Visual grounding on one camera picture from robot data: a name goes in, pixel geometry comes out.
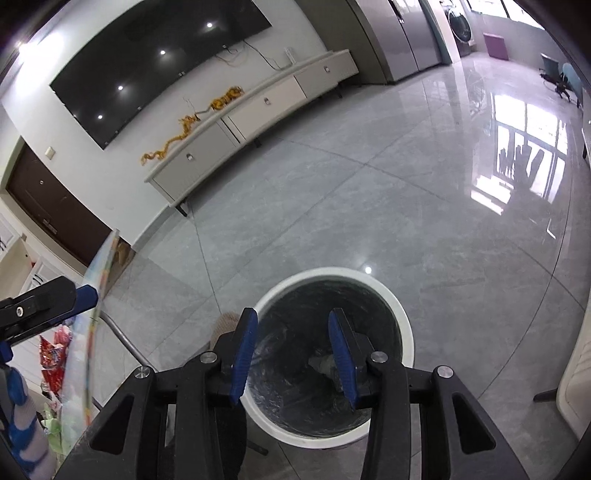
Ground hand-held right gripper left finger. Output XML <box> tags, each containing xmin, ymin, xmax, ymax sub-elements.
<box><xmin>55</xmin><ymin>307</ymin><xmax>259</xmax><ymax>480</ymax></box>

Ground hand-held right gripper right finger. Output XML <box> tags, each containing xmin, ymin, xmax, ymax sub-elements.
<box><xmin>328</xmin><ymin>308</ymin><xmax>532</xmax><ymax>480</ymax></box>

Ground white round trash bin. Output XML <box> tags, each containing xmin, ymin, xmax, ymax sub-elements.
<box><xmin>240</xmin><ymin>267</ymin><xmax>415</xmax><ymax>449</ymax></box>

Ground person's left hand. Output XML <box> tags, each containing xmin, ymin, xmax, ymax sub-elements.
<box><xmin>0</xmin><ymin>364</ymin><xmax>51</xmax><ymax>480</ymax></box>

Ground crumpled grey wrapper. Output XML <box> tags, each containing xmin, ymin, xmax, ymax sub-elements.
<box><xmin>307</xmin><ymin>348</ymin><xmax>343</xmax><ymax>385</ymax></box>

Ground red snack wrapper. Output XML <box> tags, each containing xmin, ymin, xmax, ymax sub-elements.
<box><xmin>38</xmin><ymin>335</ymin><xmax>70</xmax><ymax>370</ymax></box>
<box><xmin>41</xmin><ymin>369</ymin><xmax>65</xmax><ymax>394</ymax></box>

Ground black bin liner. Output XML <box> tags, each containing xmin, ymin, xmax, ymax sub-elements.
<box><xmin>252</xmin><ymin>277</ymin><xmax>404</xmax><ymax>437</ymax></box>

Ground metal table leg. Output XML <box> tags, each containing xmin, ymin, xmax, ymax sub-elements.
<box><xmin>97</xmin><ymin>311</ymin><xmax>153</xmax><ymax>370</ymax></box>

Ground green snack wrapper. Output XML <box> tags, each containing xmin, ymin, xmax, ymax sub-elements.
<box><xmin>41</xmin><ymin>404</ymin><xmax>63</xmax><ymax>457</ymax></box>

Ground dark brown door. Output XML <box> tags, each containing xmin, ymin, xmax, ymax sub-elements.
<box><xmin>6</xmin><ymin>148</ymin><xmax>114</xmax><ymax>268</ymax></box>

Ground long golden dragon ornament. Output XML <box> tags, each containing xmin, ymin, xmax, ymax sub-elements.
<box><xmin>141</xmin><ymin>113</ymin><xmax>202</xmax><ymax>165</ymax></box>

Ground short golden dragon ornament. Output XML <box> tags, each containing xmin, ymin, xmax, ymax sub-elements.
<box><xmin>210</xmin><ymin>86</ymin><xmax>245</xmax><ymax>112</ymax></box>

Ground white television cabinet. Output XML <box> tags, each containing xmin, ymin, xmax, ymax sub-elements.
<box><xmin>143</xmin><ymin>48</ymin><xmax>360</xmax><ymax>217</ymax></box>

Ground large black television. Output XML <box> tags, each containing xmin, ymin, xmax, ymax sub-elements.
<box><xmin>48</xmin><ymin>0</ymin><xmax>273</xmax><ymax>149</ymax></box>

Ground grey refrigerator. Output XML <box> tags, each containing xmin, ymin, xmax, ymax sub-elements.
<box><xmin>358</xmin><ymin>0</ymin><xmax>445</xmax><ymax>86</ymax></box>

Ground purple stool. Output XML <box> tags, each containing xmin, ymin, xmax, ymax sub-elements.
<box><xmin>483</xmin><ymin>32</ymin><xmax>509</xmax><ymax>61</ymax></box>

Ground washing machine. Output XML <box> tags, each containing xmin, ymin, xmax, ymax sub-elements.
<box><xmin>441</xmin><ymin>0</ymin><xmax>477</xmax><ymax>57</ymax></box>

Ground grey swivel chair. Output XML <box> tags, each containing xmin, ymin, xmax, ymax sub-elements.
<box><xmin>539</xmin><ymin>52</ymin><xmax>572</xmax><ymax>100</ymax></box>

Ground balcony window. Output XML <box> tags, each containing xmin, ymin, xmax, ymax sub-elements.
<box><xmin>462</xmin><ymin>0</ymin><xmax>546</xmax><ymax>21</ymax></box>

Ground white wall cabinet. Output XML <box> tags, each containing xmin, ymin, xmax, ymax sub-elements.
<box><xmin>0</xmin><ymin>217</ymin><xmax>52</xmax><ymax>302</ymax></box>

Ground television cables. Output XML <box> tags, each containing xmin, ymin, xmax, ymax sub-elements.
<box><xmin>216</xmin><ymin>39</ymin><xmax>289</xmax><ymax>71</ymax></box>

